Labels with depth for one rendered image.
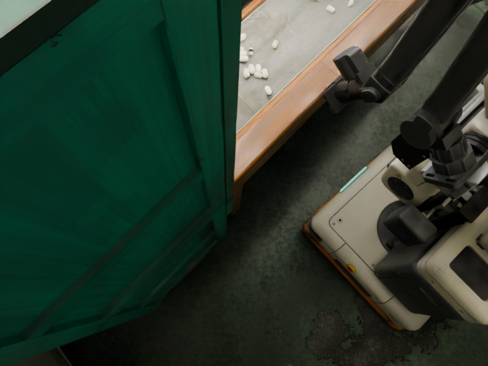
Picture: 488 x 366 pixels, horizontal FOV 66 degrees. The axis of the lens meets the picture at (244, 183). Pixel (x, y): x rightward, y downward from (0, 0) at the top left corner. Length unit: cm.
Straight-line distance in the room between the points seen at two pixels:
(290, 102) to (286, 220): 82
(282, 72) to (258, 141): 29
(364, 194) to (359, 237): 20
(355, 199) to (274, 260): 52
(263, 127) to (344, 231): 70
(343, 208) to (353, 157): 47
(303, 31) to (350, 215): 82
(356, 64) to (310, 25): 67
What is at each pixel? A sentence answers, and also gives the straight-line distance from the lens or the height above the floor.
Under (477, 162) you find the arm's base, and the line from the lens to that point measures 95.
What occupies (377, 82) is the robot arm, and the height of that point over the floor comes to 125.
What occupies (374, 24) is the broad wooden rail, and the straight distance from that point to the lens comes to 161.
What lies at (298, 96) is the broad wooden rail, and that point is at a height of 76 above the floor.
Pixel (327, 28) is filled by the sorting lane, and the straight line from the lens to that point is 158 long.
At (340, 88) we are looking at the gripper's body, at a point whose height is 111.
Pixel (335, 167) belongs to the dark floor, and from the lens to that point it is 214.
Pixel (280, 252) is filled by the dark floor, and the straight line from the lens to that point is 199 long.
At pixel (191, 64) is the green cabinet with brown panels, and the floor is 163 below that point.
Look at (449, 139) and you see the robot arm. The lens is 89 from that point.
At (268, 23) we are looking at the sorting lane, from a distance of 156.
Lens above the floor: 197
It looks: 75 degrees down
